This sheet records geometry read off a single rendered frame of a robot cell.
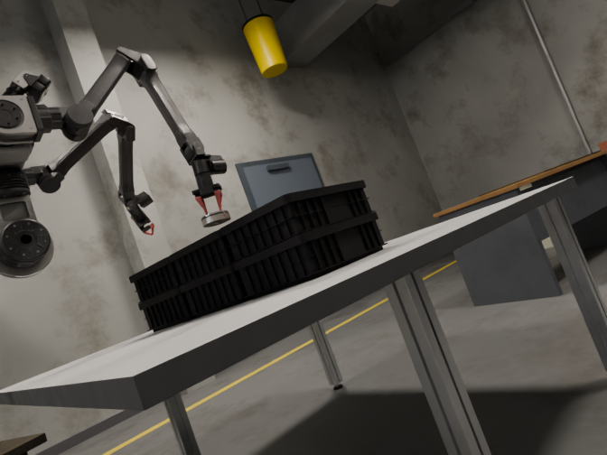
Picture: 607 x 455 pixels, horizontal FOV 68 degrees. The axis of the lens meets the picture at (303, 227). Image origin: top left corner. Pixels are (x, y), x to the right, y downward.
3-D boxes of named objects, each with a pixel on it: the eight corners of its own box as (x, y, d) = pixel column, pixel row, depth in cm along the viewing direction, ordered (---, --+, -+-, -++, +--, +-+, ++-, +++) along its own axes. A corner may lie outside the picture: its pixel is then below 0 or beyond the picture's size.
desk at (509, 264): (649, 235, 347) (611, 147, 352) (563, 296, 272) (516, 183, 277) (560, 254, 407) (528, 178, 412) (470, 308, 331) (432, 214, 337)
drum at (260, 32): (277, 79, 596) (260, 35, 601) (296, 61, 565) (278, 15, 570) (253, 79, 568) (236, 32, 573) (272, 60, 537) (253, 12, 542)
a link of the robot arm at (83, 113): (114, 55, 171) (121, 36, 164) (147, 76, 176) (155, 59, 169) (56, 134, 145) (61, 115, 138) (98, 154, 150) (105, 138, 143)
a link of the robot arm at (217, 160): (182, 153, 169) (191, 141, 163) (210, 152, 177) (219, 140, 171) (193, 181, 167) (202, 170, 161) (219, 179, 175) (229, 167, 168)
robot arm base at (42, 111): (33, 143, 139) (22, 108, 140) (61, 141, 145) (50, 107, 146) (39, 131, 133) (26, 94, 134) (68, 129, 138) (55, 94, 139)
